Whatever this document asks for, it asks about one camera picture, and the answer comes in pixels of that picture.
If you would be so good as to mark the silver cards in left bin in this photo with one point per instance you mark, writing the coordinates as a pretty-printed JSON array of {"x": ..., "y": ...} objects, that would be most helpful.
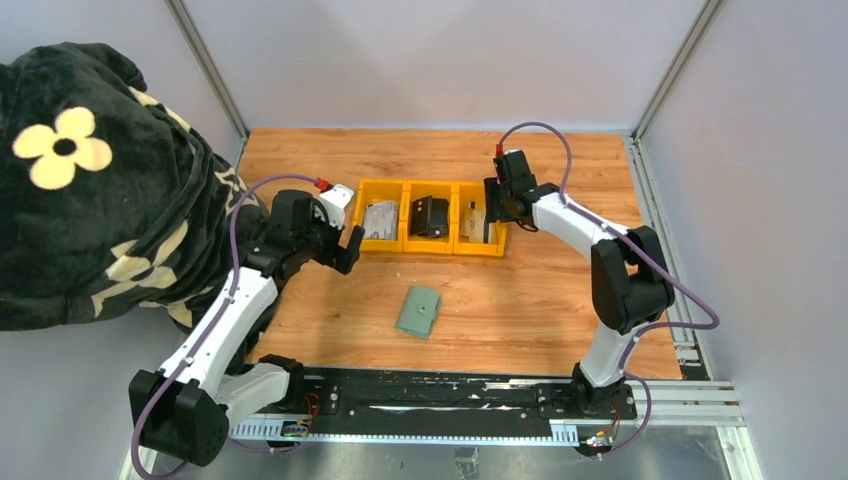
[{"x": 381, "y": 220}]

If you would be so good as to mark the green card holder wallet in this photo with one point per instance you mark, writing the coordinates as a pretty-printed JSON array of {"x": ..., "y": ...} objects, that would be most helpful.
[{"x": 419, "y": 312}]

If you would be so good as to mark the right yellow bin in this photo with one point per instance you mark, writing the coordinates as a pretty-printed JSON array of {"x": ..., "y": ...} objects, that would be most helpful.
[{"x": 474, "y": 191}]

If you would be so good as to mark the middle yellow bin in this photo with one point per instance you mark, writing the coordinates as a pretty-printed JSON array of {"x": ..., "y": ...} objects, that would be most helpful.
[{"x": 419, "y": 245}]

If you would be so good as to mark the aluminium frame post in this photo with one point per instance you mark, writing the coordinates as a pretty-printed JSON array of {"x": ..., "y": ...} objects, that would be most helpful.
[
  {"x": 192, "y": 35},
  {"x": 688, "y": 47}
]

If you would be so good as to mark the black card holder in bin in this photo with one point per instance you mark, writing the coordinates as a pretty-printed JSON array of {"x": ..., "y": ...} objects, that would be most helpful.
[{"x": 429, "y": 217}]

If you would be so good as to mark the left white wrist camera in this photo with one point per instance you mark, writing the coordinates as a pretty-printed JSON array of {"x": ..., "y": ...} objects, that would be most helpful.
[{"x": 334, "y": 203}]

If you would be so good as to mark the right aluminium frame post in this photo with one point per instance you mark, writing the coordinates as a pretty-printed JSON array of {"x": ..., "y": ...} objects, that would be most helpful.
[{"x": 688, "y": 47}]

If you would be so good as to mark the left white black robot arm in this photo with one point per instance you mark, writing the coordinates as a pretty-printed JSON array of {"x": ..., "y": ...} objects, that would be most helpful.
[{"x": 187, "y": 407}]

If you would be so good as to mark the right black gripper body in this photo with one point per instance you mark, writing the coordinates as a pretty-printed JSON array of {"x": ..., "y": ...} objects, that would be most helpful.
[{"x": 497, "y": 201}]

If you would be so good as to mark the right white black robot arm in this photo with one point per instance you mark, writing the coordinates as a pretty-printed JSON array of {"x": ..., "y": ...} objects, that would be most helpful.
[{"x": 629, "y": 289}]

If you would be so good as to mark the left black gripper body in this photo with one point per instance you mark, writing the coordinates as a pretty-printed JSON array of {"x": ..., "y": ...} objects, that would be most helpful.
[{"x": 333, "y": 249}]

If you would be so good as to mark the left aluminium frame post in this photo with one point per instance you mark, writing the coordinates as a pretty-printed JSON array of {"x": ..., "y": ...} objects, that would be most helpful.
[{"x": 192, "y": 35}]

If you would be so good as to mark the black floral blanket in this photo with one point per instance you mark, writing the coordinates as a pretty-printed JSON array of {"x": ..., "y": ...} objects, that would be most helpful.
[{"x": 110, "y": 201}]

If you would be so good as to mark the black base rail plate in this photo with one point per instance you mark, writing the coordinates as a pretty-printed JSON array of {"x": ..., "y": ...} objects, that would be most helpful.
[{"x": 369, "y": 403}]

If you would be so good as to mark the beige cards in right bin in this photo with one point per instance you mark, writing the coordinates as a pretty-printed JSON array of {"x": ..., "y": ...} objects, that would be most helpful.
[{"x": 474, "y": 227}]

